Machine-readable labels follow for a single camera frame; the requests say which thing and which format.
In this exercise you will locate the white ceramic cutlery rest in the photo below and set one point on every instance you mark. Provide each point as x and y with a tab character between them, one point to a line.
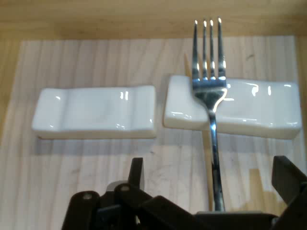
251	112
96	110

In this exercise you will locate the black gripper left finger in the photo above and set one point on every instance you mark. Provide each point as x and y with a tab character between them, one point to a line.
134	203

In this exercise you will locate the steel fork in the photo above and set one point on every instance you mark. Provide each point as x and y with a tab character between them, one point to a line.
209	88

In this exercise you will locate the light wooden drawer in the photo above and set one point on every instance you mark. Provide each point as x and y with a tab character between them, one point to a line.
96	24

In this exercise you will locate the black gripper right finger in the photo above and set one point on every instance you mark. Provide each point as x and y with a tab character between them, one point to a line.
290	182

